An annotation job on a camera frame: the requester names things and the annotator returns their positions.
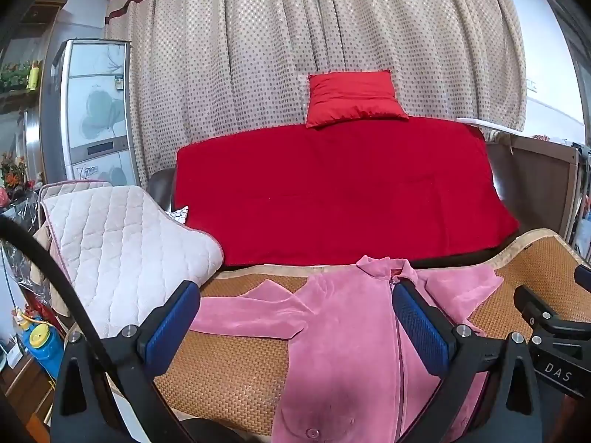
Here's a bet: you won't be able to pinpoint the red pillow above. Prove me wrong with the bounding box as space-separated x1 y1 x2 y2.
305 70 409 129

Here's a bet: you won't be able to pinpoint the brown wooden crib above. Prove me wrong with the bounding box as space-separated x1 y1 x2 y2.
485 134 591 259

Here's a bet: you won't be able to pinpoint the wooden display cabinet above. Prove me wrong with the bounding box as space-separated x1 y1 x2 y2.
0 0 72 116

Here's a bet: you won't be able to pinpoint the small patterned white cushion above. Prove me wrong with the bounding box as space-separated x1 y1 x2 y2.
165 205 190 227

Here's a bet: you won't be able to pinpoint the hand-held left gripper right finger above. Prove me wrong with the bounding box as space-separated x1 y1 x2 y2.
392 279 543 443

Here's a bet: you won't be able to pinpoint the grey framed door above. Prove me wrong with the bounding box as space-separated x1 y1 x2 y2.
540 0 591 148

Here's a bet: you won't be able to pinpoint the blue and yellow toy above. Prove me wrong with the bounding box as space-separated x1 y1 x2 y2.
14 314 64 379

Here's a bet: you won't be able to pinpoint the black cable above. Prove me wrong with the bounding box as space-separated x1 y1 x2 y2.
0 216 195 443

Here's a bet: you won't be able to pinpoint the white board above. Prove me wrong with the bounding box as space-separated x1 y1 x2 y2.
455 117 514 135

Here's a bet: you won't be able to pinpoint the silver floral refrigerator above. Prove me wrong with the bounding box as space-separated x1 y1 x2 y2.
41 39 141 185

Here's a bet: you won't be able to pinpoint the red blanket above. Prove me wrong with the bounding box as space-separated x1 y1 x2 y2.
174 115 520 267

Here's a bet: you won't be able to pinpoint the beige quilted pad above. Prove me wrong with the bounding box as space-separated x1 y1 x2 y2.
39 179 225 340

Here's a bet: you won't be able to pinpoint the beige dotted curtain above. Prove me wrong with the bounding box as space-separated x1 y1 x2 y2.
105 0 527 190

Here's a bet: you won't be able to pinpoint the green plant ornament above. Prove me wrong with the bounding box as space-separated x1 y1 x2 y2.
0 60 42 93

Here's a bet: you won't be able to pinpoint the orange artificial flowers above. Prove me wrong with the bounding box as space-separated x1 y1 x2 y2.
0 151 29 191

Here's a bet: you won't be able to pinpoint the clear plastic wrap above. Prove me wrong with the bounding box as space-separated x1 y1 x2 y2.
0 188 61 317

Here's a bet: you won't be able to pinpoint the woven bamboo mat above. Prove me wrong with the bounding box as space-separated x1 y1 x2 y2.
106 228 591 439

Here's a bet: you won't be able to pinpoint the pink velvet jacket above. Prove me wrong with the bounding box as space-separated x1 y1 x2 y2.
189 255 505 443

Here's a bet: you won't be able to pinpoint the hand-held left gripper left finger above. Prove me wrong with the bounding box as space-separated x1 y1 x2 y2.
50 281 201 443

